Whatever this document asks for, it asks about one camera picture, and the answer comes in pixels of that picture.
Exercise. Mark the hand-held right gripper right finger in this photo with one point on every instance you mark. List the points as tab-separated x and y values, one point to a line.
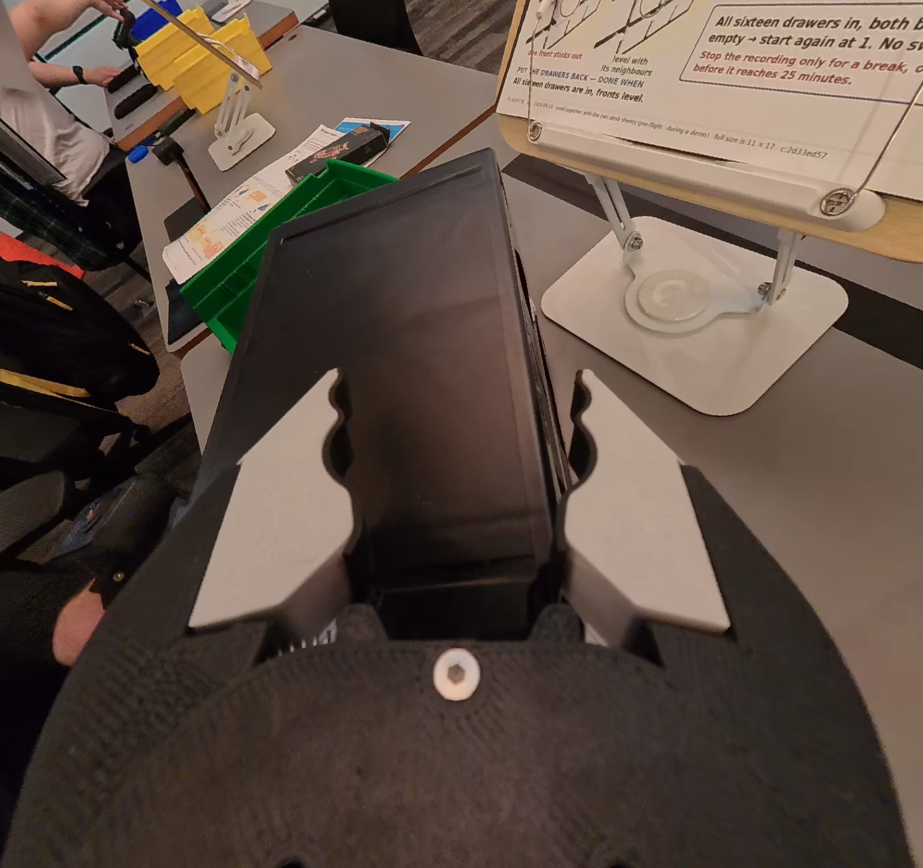
642	522

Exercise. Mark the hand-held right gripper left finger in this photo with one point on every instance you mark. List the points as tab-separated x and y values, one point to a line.
281	493

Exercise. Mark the green plastic bin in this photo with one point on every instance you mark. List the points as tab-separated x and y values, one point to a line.
238	284

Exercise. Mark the black drawer cabinet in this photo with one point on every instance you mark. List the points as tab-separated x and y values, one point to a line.
432	305

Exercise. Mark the person's left hand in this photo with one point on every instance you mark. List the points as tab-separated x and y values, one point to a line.
76	626

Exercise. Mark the white instruction leaflet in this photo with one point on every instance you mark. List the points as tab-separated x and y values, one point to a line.
216	233

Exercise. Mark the black backpack yellow trim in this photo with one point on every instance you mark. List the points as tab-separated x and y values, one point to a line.
65	334

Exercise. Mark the orange striped cloth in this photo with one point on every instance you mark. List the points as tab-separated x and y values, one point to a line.
36	251

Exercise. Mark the small black box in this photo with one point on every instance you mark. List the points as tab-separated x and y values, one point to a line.
339	150

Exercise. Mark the document stand with white base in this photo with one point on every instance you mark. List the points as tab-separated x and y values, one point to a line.
241	139

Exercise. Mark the black rubber mallet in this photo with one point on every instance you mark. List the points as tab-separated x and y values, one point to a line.
169	152

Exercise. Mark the small blue cap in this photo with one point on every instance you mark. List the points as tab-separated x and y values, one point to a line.
137	154

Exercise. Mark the blue printed leaflet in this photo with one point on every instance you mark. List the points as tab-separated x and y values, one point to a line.
393	129

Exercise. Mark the black oblong pad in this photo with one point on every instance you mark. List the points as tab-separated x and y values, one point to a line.
133	92

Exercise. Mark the stack of yellow bins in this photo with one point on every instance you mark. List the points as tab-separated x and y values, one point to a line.
209	67

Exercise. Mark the black hand tool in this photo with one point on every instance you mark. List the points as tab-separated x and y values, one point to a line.
126	31

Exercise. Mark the blue plastic bin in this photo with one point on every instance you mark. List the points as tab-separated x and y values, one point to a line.
155	20

